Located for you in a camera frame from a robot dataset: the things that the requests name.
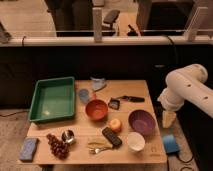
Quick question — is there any bunch of red grapes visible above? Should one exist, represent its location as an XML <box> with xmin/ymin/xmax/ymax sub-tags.
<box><xmin>46</xmin><ymin>134</ymin><xmax>69</xmax><ymax>160</ymax></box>

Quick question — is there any yellow banana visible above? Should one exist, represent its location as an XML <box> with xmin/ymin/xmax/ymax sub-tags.
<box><xmin>87</xmin><ymin>138</ymin><xmax>113</xmax><ymax>148</ymax></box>

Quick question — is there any white horizontal rail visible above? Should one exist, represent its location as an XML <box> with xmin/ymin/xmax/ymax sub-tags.
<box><xmin>0</xmin><ymin>35</ymin><xmax>213</xmax><ymax>47</ymax></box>

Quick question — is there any green plastic tray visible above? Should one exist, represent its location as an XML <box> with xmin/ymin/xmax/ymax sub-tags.
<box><xmin>28</xmin><ymin>77</ymin><xmax>75</xmax><ymax>123</ymax></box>

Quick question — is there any purple bowl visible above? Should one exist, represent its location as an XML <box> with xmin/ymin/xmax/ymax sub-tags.
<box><xmin>128</xmin><ymin>110</ymin><xmax>156</xmax><ymax>135</ymax></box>

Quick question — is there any black dish brush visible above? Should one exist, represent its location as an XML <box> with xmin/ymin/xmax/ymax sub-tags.
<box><xmin>108</xmin><ymin>95</ymin><xmax>145</xmax><ymax>110</ymax></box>

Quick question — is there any blue sponge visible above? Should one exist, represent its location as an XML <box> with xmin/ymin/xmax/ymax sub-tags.
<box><xmin>19</xmin><ymin>138</ymin><xmax>39</xmax><ymax>162</ymax></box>

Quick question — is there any orange bowl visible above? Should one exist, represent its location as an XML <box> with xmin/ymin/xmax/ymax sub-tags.
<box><xmin>85</xmin><ymin>99</ymin><xmax>108</xmax><ymax>121</ymax></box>

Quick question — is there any blue object on floor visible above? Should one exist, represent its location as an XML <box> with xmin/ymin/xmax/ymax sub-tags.
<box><xmin>163</xmin><ymin>134</ymin><xmax>180</xmax><ymax>154</ymax></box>

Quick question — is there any black office chair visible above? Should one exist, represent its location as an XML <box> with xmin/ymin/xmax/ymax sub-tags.
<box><xmin>103</xmin><ymin>10</ymin><xmax>120</xmax><ymax>30</ymax></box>

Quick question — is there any small metal cup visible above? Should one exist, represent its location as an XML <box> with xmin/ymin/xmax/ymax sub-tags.
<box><xmin>61</xmin><ymin>130</ymin><xmax>75</xmax><ymax>144</ymax></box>

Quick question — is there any red yellow apple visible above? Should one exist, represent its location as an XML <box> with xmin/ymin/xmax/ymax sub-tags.
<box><xmin>109</xmin><ymin>119</ymin><xmax>122</xmax><ymax>133</ymax></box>

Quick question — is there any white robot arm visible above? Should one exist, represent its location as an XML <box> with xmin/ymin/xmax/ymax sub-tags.
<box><xmin>157</xmin><ymin>64</ymin><xmax>213</xmax><ymax>128</ymax></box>

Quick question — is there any white cup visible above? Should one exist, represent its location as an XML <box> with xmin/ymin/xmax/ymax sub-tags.
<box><xmin>127</xmin><ymin>132</ymin><xmax>145</xmax><ymax>152</ymax></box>

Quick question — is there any blue plastic cup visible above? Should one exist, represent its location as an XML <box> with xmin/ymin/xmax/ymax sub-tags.
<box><xmin>78</xmin><ymin>89</ymin><xmax>90</xmax><ymax>104</ymax></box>

